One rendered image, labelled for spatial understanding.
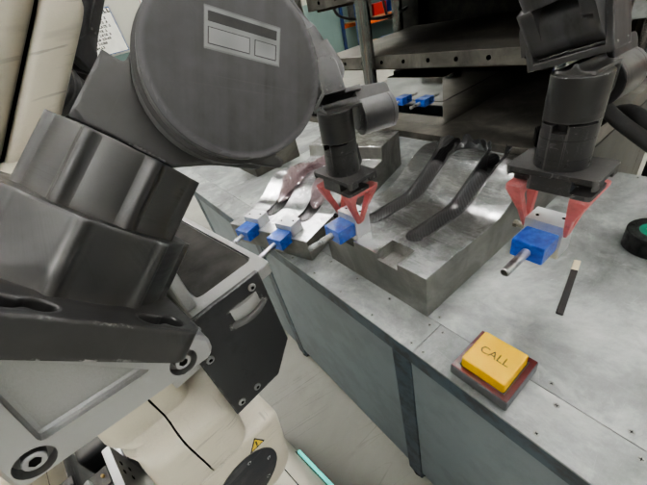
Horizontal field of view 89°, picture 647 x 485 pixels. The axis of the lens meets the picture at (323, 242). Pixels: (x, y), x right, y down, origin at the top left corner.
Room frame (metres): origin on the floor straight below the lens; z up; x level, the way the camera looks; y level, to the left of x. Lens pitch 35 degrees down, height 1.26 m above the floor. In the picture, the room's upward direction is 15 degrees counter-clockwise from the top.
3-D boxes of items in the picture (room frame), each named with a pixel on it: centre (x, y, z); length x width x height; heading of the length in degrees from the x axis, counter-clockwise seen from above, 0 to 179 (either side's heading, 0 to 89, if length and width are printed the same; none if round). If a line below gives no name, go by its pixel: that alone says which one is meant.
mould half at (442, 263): (0.60, -0.29, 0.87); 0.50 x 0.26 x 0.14; 120
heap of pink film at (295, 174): (0.86, -0.04, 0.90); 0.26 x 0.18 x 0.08; 137
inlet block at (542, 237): (0.32, -0.27, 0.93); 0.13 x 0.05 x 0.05; 119
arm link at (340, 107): (0.54, -0.08, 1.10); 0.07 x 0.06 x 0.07; 101
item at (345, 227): (0.51, -0.03, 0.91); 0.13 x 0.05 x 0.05; 120
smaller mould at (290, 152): (1.28, 0.12, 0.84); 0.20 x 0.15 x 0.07; 120
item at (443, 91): (1.46, -0.72, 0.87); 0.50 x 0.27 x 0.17; 120
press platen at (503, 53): (1.57, -0.81, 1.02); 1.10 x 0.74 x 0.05; 30
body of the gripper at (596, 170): (0.34, -0.31, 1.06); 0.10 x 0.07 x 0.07; 30
